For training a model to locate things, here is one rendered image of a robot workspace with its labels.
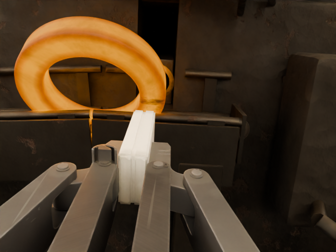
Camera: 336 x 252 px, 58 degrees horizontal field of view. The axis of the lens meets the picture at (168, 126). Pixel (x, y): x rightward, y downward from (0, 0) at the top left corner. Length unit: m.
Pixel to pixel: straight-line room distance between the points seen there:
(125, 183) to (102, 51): 0.21
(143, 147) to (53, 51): 0.22
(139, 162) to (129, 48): 0.20
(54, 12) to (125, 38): 0.19
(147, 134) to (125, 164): 0.03
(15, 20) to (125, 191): 0.41
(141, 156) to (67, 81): 0.37
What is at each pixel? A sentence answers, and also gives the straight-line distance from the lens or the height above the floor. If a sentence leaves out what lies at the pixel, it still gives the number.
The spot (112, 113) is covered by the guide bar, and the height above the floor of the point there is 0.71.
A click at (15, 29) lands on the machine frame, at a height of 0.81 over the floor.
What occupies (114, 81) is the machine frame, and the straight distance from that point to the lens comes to 0.49.
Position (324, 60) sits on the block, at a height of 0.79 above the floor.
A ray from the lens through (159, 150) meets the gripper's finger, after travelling 0.17.
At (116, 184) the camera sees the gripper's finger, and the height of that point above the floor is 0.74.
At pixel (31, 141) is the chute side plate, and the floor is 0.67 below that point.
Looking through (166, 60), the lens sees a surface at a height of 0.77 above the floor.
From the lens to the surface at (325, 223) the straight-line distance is 0.44.
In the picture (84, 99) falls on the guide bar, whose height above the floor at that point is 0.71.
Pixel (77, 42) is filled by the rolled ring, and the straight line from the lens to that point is 0.34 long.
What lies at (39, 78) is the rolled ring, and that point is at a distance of 0.39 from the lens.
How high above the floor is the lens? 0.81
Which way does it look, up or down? 17 degrees down
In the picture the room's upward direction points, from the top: 3 degrees clockwise
